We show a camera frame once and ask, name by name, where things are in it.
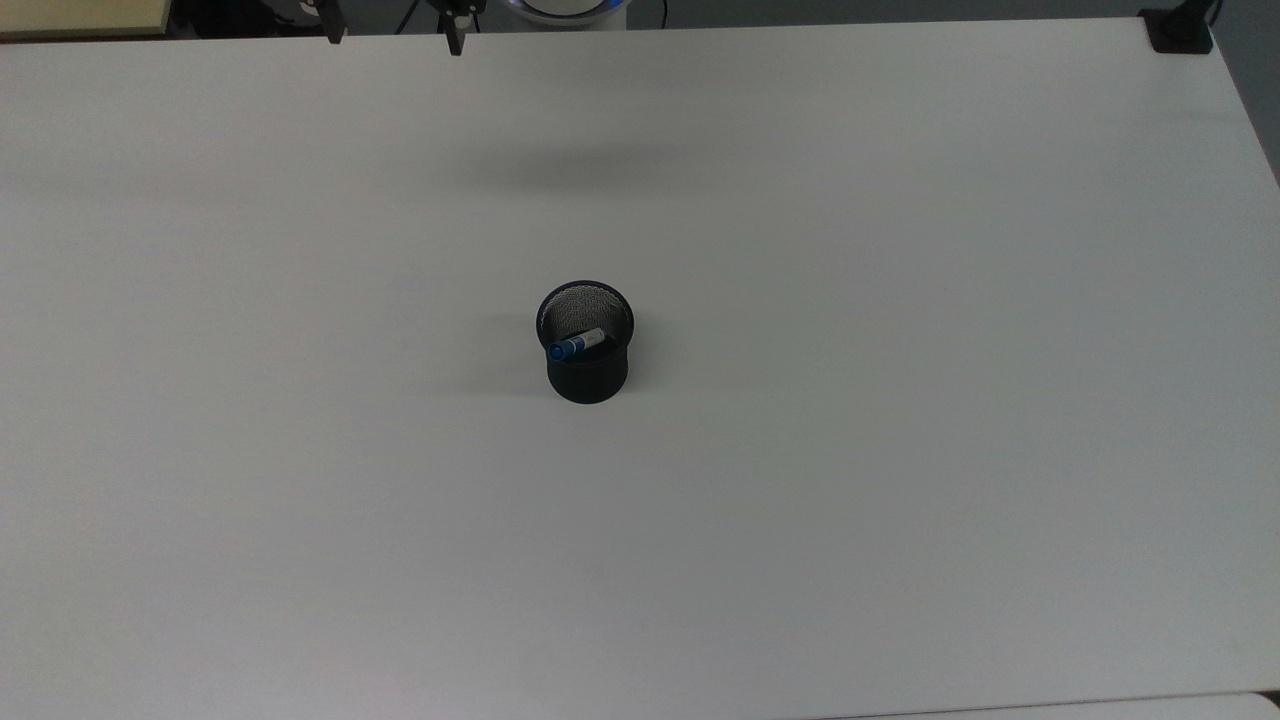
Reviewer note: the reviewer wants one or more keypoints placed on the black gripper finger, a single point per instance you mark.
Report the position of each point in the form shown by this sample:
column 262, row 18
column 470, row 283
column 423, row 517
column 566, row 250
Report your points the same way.
column 455, row 32
column 335, row 25

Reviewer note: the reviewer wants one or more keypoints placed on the blue and white marker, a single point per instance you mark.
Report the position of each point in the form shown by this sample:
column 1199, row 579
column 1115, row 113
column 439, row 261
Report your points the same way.
column 575, row 344

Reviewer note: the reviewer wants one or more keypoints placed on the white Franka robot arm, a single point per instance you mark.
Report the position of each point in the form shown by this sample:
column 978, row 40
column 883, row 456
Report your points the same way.
column 568, row 8

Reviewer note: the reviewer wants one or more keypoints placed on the beige wooden board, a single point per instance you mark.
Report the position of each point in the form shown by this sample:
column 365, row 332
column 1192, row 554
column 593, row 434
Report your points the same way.
column 80, row 15

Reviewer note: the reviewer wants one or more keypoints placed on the black mesh pen holder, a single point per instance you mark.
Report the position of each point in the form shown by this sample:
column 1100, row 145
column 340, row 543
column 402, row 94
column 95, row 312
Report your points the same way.
column 588, row 380

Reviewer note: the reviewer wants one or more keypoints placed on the white adjacent table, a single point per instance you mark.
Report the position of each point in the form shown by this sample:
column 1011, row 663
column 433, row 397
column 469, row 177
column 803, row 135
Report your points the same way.
column 1100, row 710

